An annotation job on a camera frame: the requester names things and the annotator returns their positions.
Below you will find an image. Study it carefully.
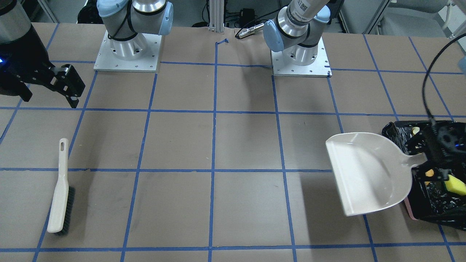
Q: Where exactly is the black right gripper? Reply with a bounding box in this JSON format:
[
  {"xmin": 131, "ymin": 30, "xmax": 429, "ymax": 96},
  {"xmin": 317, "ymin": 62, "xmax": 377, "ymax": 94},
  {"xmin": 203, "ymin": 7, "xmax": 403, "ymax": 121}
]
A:
[{"xmin": 0, "ymin": 28, "xmax": 86, "ymax": 109}]

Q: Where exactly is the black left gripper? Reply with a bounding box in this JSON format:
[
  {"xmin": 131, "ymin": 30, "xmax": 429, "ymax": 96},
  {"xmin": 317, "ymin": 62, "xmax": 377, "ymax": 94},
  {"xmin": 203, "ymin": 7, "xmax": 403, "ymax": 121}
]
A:
[{"xmin": 405, "ymin": 122, "xmax": 466, "ymax": 182}]

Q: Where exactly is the yellow sponge piece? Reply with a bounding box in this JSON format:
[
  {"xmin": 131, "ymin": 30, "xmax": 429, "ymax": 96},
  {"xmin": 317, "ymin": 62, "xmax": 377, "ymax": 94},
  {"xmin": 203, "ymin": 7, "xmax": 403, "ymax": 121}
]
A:
[{"xmin": 444, "ymin": 174, "xmax": 466, "ymax": 197}]

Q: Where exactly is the beige plastic dustpan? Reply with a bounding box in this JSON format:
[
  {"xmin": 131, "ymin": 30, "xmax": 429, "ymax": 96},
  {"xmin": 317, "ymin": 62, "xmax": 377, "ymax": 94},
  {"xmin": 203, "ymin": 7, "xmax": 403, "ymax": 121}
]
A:
[{"xmin": 325, "ymin": 132, "xmax": 426, "ymax": 216}]

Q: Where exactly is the beige hand brush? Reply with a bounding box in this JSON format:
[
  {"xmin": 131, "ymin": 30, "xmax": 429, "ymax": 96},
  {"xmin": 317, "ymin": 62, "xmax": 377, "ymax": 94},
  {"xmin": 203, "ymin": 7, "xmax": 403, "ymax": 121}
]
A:
[{"xmin": 47, "ymin": 138, "xmax": 75, "ymax": 236}]

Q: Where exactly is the yellow potato-like bread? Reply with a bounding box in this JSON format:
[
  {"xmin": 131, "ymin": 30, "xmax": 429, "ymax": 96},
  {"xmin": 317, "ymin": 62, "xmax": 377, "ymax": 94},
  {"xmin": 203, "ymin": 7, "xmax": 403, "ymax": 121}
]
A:
[{"xmin": 425, "ymin": 169, "xmax": 435, "ymax": 179}]

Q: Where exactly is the twisted croissant bread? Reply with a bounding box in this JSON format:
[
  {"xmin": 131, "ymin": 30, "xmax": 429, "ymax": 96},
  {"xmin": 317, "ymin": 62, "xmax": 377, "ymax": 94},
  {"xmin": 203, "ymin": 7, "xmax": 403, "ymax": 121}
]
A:
[{"xmin": 411, "ymin": 126, "xmax": 420, "ymax": 136}]

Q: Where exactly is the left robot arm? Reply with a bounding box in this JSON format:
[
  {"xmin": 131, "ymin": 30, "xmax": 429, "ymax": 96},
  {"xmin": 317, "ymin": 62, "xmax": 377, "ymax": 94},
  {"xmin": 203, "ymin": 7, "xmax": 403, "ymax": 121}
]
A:
[{"xmin": 263, "ymin": 0, "xmax": 465, "ymax": 181}]

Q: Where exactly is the pink bin with black bag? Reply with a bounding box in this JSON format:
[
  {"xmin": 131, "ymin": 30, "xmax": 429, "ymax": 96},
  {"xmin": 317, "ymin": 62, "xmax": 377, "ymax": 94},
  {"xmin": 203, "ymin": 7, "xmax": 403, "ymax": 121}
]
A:
[{"xmin": 381, "ymin": 121, "xmax": 465, "ymax": 231}]

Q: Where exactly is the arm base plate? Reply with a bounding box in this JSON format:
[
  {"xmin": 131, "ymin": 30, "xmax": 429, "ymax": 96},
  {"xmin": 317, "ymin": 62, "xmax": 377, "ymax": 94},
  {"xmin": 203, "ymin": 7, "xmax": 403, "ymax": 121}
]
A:
[
  {"xmin": 94, "ymin": 32, "xmax": 163, "ymax": 73},
  {"xmin": 270, "ymin": 37, "xmax": 332, "ymax": 78}
]

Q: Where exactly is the aluminium frame post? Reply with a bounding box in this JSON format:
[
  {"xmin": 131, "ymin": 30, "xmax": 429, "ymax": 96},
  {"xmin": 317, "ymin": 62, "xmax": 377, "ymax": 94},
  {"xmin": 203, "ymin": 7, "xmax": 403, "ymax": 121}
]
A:
[{"xmin": 208, "ymin": 0, "xmax": 225, "ymax": 34}]

